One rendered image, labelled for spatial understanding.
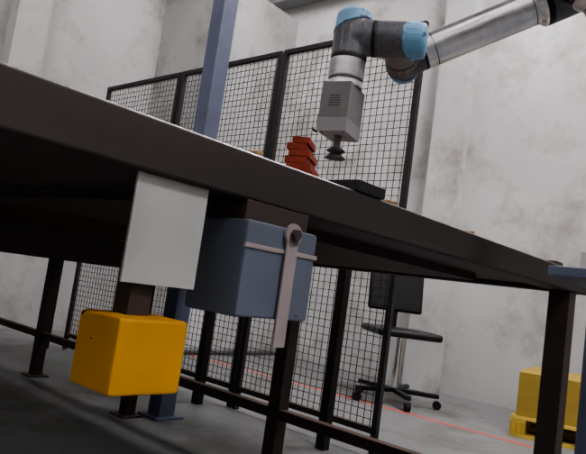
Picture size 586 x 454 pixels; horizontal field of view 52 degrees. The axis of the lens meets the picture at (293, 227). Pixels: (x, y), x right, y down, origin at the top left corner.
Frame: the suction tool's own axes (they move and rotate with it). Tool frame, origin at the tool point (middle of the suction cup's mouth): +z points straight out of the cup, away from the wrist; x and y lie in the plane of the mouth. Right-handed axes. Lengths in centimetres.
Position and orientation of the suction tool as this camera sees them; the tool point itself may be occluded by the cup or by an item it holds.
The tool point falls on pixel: (334, 158)
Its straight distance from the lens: 125.9
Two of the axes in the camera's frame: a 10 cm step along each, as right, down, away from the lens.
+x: 8.9, 0.8, -4.4
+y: -4.3, -1.5, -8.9
